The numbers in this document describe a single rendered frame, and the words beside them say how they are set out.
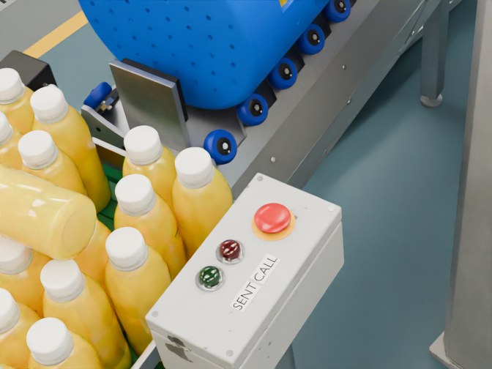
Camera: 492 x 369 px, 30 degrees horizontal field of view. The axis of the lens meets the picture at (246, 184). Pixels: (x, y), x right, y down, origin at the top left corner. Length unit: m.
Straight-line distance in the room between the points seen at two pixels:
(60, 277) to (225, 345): 0.19
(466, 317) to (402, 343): 0.26
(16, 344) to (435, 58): 1.66
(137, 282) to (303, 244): 0.18
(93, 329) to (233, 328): 0.18
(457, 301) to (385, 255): 0.41
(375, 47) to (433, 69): 1.00
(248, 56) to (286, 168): 0.25
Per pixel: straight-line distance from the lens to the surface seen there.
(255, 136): 1.22
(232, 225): 0.91
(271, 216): 0.90
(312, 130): 1.32
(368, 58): 1.42
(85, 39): 2.89
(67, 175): 1.07
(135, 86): 1.18
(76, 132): 1.11
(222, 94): 1.17
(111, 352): 1.02
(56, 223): 0.89
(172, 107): 1.15
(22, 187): 0.92
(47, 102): 1.10
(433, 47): 2.38
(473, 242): 1.67
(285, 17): 1.12
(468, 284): 1.78
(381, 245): 2.23
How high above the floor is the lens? 1.82
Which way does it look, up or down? 50 degrees down
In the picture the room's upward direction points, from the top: 10 degrees counter-clockwise
